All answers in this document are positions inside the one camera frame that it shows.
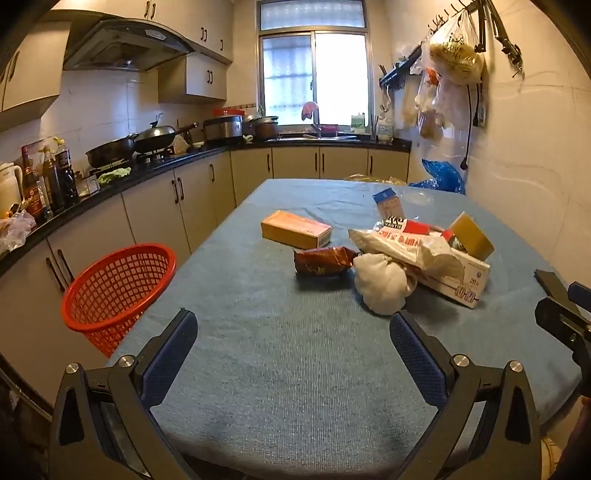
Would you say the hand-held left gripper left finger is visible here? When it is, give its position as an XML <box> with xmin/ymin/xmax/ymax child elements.
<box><xmin>48</xmin><ymin>309</ymin><xmax>199</xmax><ymax>480</ymax></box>

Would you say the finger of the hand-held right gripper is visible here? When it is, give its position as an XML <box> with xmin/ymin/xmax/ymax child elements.
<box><xmin>533</xmin><ymin>269</ymin><xmax>591</xmax><ymax>318</ymax></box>
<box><xmin>534</xmin><ymin>296</ymin><xmax>591</xmax><ymax>366</ymax></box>

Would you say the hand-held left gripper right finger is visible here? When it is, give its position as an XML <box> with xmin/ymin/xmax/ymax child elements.
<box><xmin>389</xmin><ymin>309</ymin><xmax>544</xmax><ymax>480</ymax></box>

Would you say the white plastic bag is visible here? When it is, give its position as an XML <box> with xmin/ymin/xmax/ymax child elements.
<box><xmin>0</xmin><ymin>210</ymin><xmax>37</xmax><ymax>254</ymax></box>
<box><xmin>434</xmin><ymin>76</ymin><xmax>468</xmax><ymax>131</ymax></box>
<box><xmin>348</xmin><ymin>228</ymin><xmax>465</xmax><ymax>315</ymax></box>

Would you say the red plastic mesh basket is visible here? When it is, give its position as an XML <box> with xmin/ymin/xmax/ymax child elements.
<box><xmin>61</xmin><ymin>244</ymin><xmax>177</xmax><ymax>358</ymax></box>

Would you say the long white cardboard box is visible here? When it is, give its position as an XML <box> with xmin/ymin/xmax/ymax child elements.
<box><xmin>411</xmin><ymin>251</ymin><xmax>491</xmax><ymax>309</ymax></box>

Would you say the yellow cardboard box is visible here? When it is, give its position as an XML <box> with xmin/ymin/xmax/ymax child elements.
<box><xmin>449</xmin><ymin>211</ymin><xmax>496</xmax><ymax>260</ymax></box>

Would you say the red and white carton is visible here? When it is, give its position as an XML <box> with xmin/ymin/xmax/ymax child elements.
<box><xmin>382</xmin><ymin>215</ymin><xmax>444</xmax><ymax>238</ymax></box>

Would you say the brown snack packet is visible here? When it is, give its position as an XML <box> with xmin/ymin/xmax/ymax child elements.
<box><xmin>293</xmin><ymin>246</ymin><xmax>360</xmax><ymax>278</ymax></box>

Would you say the white and blue carton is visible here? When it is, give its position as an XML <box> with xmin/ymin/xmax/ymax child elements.
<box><xmin>373</xmin><ymin>188</ymin><xmax>407</xmax><ymax>223</ymax></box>

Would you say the orange cardboard box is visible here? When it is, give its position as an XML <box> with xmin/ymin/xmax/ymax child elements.
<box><xmin>261</xmin><ymin>210</ymin><xmax>333</xmax><ymax>249</ymax></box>

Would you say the blue tablecloth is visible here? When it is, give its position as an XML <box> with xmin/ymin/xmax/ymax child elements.
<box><xmin>111</xmin><ymin>178</ymin><xmax>583</xmax><ymax>480</ymax></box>

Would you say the blue plastic bag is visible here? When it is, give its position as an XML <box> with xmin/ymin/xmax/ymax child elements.
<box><xmin>409</xmin><ymin>159</ymin><xmax>466</xmax><ymax>195</ymax></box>

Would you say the yellowish plastic bag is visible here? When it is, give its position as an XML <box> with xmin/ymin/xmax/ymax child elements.
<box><xmin>344</xmin><ymin>174</ymin><xmax>407</xmax><ymax>186</ymax></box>

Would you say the green cloth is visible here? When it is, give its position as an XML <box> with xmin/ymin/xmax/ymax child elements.
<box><xmin>96</xmin><ymin>167</ymin><xmax>132</xmax><ymax>185</ymax></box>

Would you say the gas stove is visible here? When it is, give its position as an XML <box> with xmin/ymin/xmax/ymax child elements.
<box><xmin>88</xmin><ymin>147</ymin><xmax>185</xmax><ymax>177</ymax></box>

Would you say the crumpled white plastic bag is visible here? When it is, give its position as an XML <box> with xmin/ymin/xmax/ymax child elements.
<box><xmin>0</xmin><ymin>210</ymin><xmax>37</xmax><ymax>254</ymax></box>

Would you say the group of condiment bottles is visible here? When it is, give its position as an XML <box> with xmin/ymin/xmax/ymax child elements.
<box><xmin>21</xmin><ymin>137</ymin><xmax>80</xmax><ymax>220</ymax></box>

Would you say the black kitchen countertop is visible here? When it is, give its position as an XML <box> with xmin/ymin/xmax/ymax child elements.
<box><xmin>0</xmin><ymin>136</ymin><xmax>411</xmax><ymax>278</ymax></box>

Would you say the black frying pan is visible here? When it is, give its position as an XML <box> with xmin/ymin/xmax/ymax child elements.
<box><xmin>85</xmin><ymin>134</ymin><xmax>139</xmax><ymax>168</ymax></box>

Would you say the wok with steel lid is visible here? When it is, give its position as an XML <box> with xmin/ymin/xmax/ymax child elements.
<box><xmin>134</xmin><ymin>120</ymin><xmax>199</xmax><ymax>153</ymax></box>

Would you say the white hanging plastic bag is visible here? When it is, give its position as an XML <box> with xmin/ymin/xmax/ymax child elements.
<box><xmin>434</xmin><ymin>76</ymin><xmax>468</xmax><ymax>131</ymax></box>

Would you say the steel rice cooker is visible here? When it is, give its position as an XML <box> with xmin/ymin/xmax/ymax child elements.
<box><xmin>203</xmin><ymin>115</ymin><xmax>244</xmax><ymax>143</ymax></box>

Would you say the white electric kettle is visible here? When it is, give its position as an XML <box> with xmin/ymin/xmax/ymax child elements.
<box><xmin>0</xmin><ymin>162</ymin><xmax>24</xmax><ymax>210</ymax></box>

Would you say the brown cooking pot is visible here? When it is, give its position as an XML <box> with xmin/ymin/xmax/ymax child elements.
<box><xmin>252</xmin><ymin>116</ymin><xmax>281</xmax><ymax>140</ymax></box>

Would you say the tan hanging plastic bag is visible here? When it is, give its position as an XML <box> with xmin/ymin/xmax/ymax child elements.
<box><xmin>399</xmin><ymin>83</ymin><xmax>419</xmax><ymax>127</ymax></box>

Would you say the black hanging clamp tool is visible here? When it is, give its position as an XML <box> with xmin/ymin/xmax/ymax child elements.
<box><xmin>480</xmin><ymin>0</ymin><xmax>526</xmax><ymax>79</ymax></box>

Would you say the large hanging plastic bag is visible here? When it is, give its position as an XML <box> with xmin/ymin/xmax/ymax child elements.
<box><xmin>429</xmin><ymin>11</ymin><xmax>485</xmax><ymax>86</ymax></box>

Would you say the small beige upper cabinet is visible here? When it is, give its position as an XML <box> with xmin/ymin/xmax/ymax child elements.
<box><xmin>158</xmin><ymin>53</ymin><xmax>228</xmax><ymax>104</ymax></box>

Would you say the kitchen window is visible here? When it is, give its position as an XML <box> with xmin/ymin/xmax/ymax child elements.
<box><xmin>257</xmin><ymin>0</ymin><xmax>372</xmax><ymax>127</ymax></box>

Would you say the steel range hood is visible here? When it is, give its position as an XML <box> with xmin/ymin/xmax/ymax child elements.
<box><xmin>62</xmin><ymin>18</ymin><xmax>197</xmax><ymax>72</ymax></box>

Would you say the large beige upper cabinet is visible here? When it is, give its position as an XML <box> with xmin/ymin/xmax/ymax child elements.
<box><xmin>0</xmin><ymin>21</ymin><xmax>72</xmax><ymax>132</ymax></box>

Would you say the row of beige upper cabinets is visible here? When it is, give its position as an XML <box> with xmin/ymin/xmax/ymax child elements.
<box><xmin>106</xmin><ymin>0</ymin><xmax>234</xmax><ymax>63</ymax></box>

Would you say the black power cable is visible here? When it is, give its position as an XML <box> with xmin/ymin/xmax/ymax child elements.
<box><xmin>460</xmin><ymin>85</ymin><xmax>477</xmax><ymax>169</ymax></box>

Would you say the dark wall shelf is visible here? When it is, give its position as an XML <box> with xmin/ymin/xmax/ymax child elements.
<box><xmin>379</xmin><ymin>44</ymin><xmax>423</xmax><ymax>88</ymax></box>

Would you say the black hook rail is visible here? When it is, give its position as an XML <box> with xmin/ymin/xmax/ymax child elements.
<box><xmin>427</xmin><ymin>0</ymin><xmax>490</xmax><ymax>33</ymax></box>

